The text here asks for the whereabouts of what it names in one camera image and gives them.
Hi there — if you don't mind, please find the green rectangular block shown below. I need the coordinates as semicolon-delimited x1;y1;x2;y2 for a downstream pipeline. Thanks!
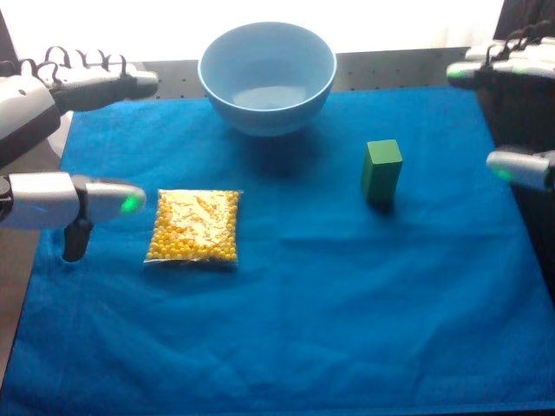
360;139;403;205

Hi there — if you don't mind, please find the blue cloth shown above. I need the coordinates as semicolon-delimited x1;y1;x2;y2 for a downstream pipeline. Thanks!
0;86;555;416

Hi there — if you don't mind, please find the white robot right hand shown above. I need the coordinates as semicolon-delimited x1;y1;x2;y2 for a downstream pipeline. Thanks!
446;19;555;194

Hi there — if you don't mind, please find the clear bag of yellow beads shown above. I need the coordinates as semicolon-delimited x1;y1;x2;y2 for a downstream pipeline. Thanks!
142;188;244;272

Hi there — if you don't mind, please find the light blue bowl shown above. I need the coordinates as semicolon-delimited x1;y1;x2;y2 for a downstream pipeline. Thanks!
198;21;338;138

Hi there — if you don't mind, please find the dark curtain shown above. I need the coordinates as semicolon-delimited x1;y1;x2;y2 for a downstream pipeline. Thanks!
493;0;555;42

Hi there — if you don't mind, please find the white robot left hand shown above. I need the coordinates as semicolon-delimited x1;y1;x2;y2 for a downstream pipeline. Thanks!
0;45;160;231

